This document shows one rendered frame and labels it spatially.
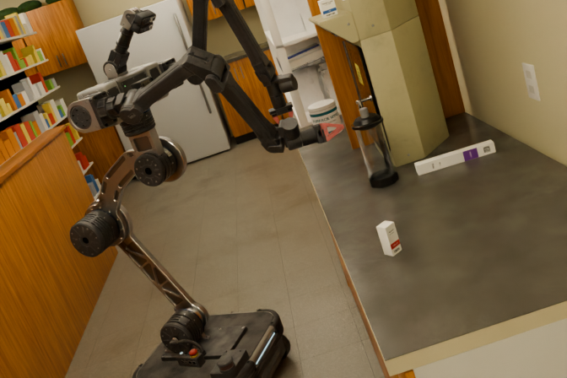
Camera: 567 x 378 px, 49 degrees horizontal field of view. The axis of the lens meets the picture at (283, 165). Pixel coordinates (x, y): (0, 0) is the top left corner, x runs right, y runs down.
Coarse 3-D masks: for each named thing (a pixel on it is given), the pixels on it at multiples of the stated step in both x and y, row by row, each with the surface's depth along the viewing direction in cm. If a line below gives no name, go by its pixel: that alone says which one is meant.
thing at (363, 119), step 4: (360, 108) 207; (364, 108) 205; (360, 112) 206; (364, 112) 205; (368, 112) 206; (360, 116) 209; (364, 116) 206; (368, 116) 206; (372, 116) 204; (376, 116) 205; (356, 120) 207; (360, 120) 205; (364, 120) 204; (368, 120) 203; (372, 120) 203; (376, 120) 204; (356, 124) 205; (360, 124) 204; (364, 124) 203
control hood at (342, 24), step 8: (320, 16) 229; (336, 16) 210; (344, 16) 207; (352, 16) 208; (320, 24) 208; (328, 24) 208; (336, 24) 208; (344, 24) 208; (352, 24) 208; (336, 32) 209; (344, 32) 209; (352, 32) 209; (352, 40) 210
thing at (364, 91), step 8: (344, 40) 237; (352, 48) 224; (352, 56) 230; (360, 56) 212; (352, 64) 237; (360, 64) 217; (360, 72) 223; (368, 80) 215; (360, 88) 236; (368, 88) 218; (360, 96) 244; (368, 96) 224; (368, 104) 230; (376, 112) 218
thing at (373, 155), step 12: (360, 132) 205; (372, 132) 204; (384, 132) 207; (360, 144) 208; (372, 144) 205; (384, 144) 207; (372, 156) 207; (384, 156) 207; (372, 168) 209; (384, 168) 208
